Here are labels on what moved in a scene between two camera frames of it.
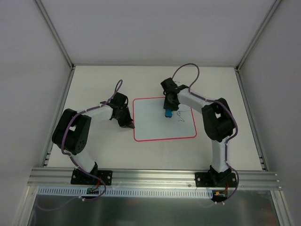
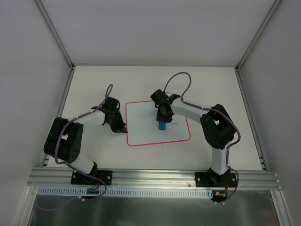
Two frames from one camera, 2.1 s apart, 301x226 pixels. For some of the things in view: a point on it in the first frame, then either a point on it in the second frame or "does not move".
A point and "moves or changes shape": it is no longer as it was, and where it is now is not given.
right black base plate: (207, 179) does not move
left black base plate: (78, 177) does not move
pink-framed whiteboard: (150, 124) moves or changes shape
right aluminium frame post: (263, 27) does not move
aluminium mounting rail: (49, 178) does not move
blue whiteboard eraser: (169, 113) moves or changes shape
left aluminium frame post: (54, 33) does not move
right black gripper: (170, 105) -> (163, 117)
